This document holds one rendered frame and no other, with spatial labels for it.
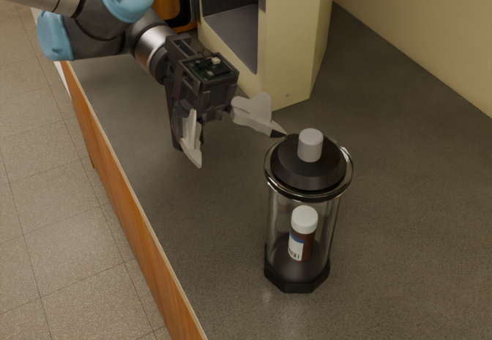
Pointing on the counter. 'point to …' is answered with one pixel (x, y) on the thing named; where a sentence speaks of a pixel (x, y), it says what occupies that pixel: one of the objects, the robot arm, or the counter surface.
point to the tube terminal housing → (284, 36)
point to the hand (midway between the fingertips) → (246, 155)
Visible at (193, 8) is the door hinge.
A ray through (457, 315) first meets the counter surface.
